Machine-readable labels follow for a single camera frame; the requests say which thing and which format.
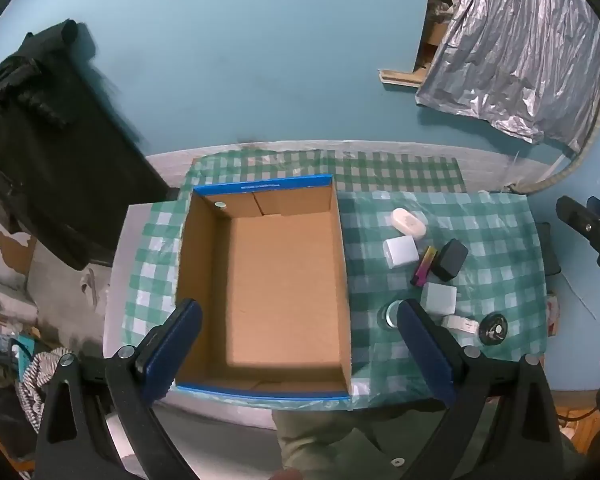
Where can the teal metal cylinder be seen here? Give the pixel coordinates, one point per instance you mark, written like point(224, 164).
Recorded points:
point(387, 315)

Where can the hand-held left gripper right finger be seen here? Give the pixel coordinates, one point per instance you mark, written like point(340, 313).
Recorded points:
point(422, 347)

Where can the cardboard strip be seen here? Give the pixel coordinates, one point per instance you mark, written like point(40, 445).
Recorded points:
point(400, 77)

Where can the white rectangular gadget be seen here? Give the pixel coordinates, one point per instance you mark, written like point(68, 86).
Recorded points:
point(459, 324)

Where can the black round mini fan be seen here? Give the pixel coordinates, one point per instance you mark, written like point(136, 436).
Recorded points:
point(494, 329)

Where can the white oval case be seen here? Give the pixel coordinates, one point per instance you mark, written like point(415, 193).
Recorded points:
point(408, 223)

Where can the black-and-white striped cloth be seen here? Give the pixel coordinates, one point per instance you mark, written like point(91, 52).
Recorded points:
point(35, 375)

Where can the black square case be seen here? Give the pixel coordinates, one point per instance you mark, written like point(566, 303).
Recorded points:
point(451, 259)

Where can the multicoloured lighter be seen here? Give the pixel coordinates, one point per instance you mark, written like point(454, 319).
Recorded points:
point(424, 266)

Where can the pale grey cube charger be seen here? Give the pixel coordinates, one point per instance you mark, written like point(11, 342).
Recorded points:
point(440, 300)

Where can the white cube charger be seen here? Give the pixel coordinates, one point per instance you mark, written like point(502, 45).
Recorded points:
point(400, 254)

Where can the silver foil sheet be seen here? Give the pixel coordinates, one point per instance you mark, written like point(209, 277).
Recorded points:
point(520, 50)

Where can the black cloth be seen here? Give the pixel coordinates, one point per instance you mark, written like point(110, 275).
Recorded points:
point(55, 150)

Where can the green checkered plastic tablecloth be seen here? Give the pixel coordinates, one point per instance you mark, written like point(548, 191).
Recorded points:
point(490, 240)

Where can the blue-rimmed cardboard box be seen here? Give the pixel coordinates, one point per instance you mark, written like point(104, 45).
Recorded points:
point(280, 285)

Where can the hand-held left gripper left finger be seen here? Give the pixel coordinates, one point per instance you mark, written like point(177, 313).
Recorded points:
point(177, 347)

